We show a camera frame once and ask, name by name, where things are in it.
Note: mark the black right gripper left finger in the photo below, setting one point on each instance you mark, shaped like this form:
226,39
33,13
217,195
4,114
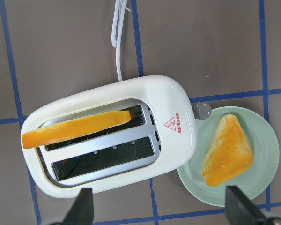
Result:
82,210

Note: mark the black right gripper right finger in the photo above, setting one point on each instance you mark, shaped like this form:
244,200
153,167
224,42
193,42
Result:
239,210

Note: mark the white two-slot toaster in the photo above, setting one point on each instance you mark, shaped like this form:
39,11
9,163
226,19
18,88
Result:
161,137

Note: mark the orange-crust bread slice in toaster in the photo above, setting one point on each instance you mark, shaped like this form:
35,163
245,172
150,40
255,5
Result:
71,129

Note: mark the triangular toast on plate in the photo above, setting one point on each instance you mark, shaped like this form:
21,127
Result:
229,153

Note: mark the light green round plate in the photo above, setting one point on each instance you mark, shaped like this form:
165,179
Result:
252,182

